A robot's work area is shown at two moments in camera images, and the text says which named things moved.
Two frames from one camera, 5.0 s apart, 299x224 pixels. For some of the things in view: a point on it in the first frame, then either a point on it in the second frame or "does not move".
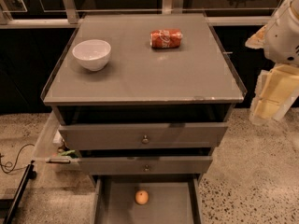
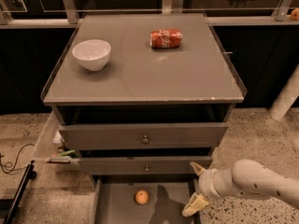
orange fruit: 141,197 does not move
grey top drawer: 144,136 does not move
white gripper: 281,41 → 206,182
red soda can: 166,38 does not move
